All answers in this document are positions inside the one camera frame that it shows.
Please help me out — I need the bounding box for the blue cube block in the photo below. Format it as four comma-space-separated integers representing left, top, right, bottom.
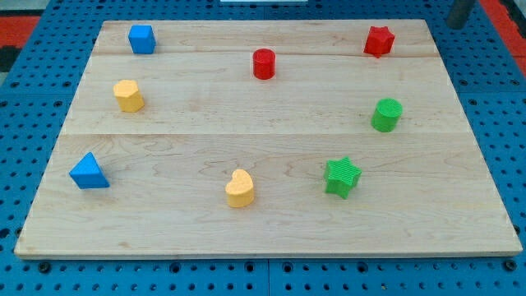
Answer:
128, 25, 156, 54

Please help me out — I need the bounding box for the green star block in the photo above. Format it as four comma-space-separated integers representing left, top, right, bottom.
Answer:
324, 156, 362, 200

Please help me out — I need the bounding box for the wooden board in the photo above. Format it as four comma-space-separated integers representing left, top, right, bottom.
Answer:
15, 20, 522, 260

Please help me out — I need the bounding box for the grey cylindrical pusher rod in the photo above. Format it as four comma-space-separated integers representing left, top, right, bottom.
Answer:
445, 0, 476, 30

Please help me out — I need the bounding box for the yellow hexagon block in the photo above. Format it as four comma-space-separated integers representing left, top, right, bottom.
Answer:
113, 80, 145, 113

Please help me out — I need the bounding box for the blue triangle block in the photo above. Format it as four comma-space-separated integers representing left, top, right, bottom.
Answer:
69, 152, 110, 189

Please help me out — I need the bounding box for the red star block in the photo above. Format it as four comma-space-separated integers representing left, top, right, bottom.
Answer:
363, 26, 395, 58

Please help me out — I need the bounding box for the red cylinder block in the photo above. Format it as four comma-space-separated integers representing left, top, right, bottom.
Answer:
252, 49, 276, 80

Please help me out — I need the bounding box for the green cylinder block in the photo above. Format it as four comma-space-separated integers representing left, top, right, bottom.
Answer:
371, 98, 403, 132

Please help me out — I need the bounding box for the yellow heart block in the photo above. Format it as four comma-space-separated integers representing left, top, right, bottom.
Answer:
225, 169, 255, 208

